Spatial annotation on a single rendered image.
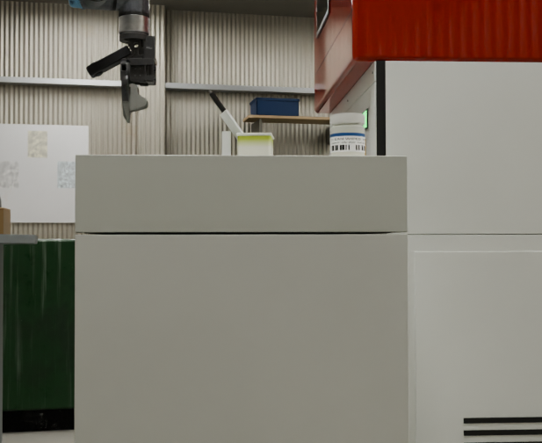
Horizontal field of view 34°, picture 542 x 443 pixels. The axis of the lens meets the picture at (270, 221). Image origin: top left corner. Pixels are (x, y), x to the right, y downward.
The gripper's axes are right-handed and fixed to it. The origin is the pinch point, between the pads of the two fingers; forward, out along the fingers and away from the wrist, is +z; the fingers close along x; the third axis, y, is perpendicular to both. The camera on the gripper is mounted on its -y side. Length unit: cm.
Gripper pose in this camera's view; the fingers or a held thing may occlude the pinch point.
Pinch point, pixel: (125, 117)
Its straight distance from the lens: 217.9
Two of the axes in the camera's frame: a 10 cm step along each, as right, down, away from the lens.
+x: -0.6, 0.3, 10.0
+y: 10.0, 0.0, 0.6
